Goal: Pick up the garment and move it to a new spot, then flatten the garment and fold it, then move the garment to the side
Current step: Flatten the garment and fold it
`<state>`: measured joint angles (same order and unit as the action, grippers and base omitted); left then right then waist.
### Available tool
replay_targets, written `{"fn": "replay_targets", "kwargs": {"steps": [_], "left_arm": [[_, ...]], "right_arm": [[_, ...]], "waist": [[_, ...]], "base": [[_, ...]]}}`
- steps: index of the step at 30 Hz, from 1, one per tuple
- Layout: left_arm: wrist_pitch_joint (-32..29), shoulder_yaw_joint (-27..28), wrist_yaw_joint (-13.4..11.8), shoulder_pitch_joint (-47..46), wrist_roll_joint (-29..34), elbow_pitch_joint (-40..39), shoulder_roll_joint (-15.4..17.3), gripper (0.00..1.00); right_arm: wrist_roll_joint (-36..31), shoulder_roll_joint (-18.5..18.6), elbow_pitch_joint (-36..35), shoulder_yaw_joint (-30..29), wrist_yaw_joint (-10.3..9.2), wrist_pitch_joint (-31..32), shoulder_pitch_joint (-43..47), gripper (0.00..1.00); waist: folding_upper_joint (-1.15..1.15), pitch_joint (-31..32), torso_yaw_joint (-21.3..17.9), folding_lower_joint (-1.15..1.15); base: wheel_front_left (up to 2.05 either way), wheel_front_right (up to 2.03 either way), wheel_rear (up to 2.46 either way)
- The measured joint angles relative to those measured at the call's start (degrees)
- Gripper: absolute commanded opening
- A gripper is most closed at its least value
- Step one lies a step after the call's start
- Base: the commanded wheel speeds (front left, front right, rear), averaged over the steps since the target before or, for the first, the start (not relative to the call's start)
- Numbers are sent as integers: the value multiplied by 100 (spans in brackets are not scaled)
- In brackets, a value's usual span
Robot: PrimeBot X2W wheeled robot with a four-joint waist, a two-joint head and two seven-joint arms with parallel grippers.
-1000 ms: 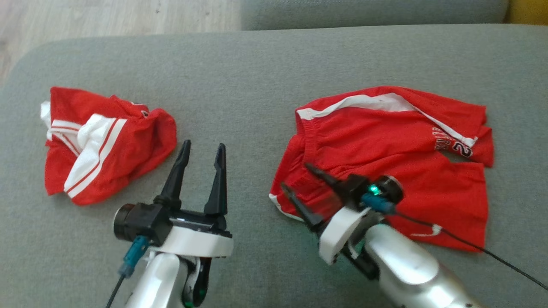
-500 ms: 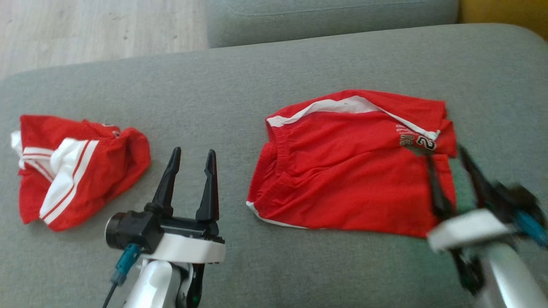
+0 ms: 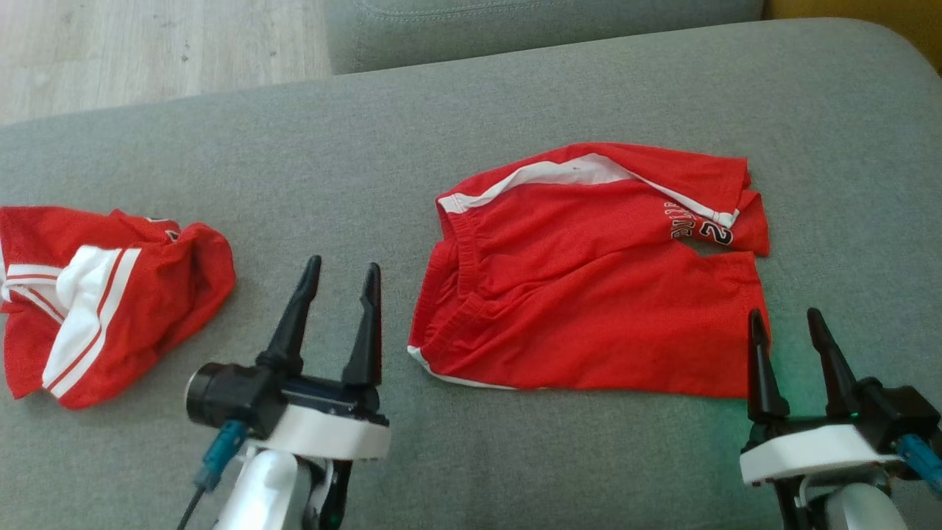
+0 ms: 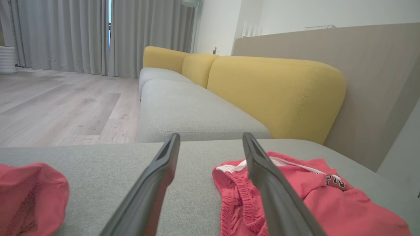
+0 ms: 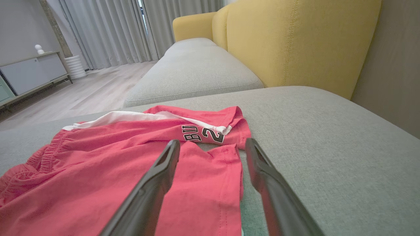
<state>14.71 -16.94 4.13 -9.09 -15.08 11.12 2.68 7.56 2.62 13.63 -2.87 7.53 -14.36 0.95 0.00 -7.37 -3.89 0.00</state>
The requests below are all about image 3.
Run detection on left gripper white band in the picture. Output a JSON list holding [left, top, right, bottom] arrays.
[[254, 255, 392, 462]]

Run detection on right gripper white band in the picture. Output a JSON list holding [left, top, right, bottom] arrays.
[[740, 308, 899, 487]]

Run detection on red basketball jersey white trim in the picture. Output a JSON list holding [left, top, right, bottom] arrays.
[[0, 206, 237, 410]]

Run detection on red shorts with white stripe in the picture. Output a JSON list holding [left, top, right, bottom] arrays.
[[407, 142, 771, 400]]

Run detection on large grey sofa seat cushion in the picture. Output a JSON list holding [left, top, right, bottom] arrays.
[[0, 18, 942, 530]]

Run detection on large yellow sofa back cushion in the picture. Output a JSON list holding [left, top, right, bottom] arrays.
[[762, 0, 942, 74]]

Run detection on right camera cable blue plug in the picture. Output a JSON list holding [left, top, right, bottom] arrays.
[[896, 434, 942, 495]]

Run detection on camera cable blue plug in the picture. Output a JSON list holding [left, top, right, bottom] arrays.
[[175, 420, 249, 530], [896, 434, 942, 495]]

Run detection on left camera cable blue plug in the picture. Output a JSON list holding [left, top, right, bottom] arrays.
[[175, 420, 249, 530]]

